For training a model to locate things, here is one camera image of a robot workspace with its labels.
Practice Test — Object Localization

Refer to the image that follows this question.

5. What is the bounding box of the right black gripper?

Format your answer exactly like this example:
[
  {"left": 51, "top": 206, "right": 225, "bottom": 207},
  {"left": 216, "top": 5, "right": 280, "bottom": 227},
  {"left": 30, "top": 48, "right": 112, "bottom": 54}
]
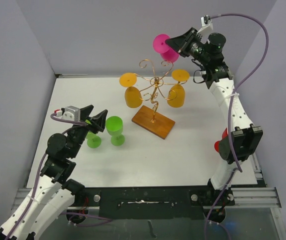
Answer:
[{"left": 165, "top": 27, "right": 210, "bottom": 65}]

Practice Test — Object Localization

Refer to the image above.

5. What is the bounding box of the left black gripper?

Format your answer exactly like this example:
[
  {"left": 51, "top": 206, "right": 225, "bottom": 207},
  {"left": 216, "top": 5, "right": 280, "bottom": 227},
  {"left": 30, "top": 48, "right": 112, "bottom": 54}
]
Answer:
[{"left": 67, "top": 105, "right": 107, "bottom": 158}]

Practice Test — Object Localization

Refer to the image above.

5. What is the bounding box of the pink wine glass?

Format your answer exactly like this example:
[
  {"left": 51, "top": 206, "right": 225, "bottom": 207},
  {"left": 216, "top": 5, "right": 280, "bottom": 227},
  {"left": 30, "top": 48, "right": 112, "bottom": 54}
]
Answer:
[{"left": 152, "top": 33, "right": 180, "bottom": 63}]

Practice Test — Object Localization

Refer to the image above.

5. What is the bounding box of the green wine glass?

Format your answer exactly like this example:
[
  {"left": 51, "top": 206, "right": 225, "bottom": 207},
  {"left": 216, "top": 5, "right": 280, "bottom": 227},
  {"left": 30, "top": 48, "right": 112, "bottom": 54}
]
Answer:
[
  {"left": 86, "top": 132, "right": 102, "bottom": 149},
  {"left": 105, "top": 116, "right": 125, "bottom": 147}
]

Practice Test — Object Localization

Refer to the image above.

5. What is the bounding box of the orange wine glass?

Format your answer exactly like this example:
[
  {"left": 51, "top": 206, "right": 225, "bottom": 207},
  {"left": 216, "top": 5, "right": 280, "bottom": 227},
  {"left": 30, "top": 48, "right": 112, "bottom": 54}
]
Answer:
[
  {"left": 167, "top": 69, "right": 190, "bottom": 108},
  {"left": 119, "top": 72, "right": 143, "bottom": 108}
]

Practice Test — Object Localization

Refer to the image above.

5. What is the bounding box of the red wine glass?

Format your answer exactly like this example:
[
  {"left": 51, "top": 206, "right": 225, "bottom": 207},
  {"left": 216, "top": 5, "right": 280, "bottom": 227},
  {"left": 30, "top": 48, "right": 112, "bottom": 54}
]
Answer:
[{"left": 214, "top": 128, "right": 228, "bottom": 153}]

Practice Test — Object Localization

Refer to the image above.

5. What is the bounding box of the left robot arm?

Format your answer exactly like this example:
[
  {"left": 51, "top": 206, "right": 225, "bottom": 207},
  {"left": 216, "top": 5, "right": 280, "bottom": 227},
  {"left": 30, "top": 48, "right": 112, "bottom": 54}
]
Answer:
[{"left": 0, "top": 105, "right": 108, "bottom": 240}]

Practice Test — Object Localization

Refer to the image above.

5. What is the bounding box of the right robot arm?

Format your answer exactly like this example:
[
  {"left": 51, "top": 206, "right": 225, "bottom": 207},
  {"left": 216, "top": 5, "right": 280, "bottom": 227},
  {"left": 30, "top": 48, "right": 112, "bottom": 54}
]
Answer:
[{"left": 164, "top": 28, "right": 263, "bottom": 205}]

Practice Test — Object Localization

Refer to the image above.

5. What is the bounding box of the wooden rack base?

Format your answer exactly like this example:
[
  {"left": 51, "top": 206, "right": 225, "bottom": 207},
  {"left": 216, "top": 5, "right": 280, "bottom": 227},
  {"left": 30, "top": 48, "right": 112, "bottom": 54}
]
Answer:
[{"left": 131, "top": 105, "right": 175, "bottom": 140}]

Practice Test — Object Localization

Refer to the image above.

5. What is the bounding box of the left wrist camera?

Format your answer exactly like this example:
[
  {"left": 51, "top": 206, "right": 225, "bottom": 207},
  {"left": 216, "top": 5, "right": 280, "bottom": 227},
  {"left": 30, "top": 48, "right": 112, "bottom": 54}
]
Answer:
[{"left": 53, "top": 106, "right": 81, "bottom": 124}]

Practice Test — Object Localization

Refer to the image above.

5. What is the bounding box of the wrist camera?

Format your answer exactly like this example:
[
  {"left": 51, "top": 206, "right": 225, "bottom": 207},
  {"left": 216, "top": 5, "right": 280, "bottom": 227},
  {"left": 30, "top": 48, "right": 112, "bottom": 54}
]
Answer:
[
  {"left": 197, "top": 15, "right": 213, "bottom": 37},
  {"left": 53, "top": 106, "right": 81, "bottom": 124}
]

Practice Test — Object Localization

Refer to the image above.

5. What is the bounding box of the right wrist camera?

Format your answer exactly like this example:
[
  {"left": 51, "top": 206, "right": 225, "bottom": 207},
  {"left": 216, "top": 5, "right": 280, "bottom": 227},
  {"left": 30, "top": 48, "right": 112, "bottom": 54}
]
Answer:
[{"left": 197, "top": 15, "right": 213, "bottom": 37}]

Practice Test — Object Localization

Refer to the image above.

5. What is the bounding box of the gold wire glass rack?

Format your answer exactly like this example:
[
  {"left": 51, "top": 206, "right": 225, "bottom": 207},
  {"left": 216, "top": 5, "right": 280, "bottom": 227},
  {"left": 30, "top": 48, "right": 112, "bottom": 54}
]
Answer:
[{"left": 135, "top": 59, "right": 174, "bottom": 113}]

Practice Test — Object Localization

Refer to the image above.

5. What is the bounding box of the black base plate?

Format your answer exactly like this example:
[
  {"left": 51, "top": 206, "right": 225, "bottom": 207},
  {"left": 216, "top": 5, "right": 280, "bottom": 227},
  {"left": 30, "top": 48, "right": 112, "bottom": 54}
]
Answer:
[{"left": 70, "top": 185, "right": 235, "bottom": 220}]

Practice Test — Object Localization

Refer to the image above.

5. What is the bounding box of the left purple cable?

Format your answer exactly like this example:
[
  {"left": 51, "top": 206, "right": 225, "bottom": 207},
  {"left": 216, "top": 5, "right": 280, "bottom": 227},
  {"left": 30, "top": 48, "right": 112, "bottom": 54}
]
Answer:
[{"left": 6, "top": 112, "right": 114, "bottom": 240}]

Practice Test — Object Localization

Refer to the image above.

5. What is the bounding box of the aluminium frame rail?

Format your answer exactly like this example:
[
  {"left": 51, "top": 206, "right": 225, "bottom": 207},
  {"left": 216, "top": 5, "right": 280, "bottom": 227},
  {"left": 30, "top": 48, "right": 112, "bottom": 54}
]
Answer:
[{"left": 224, "top": 74, "right": 283, "bottom": 208}]

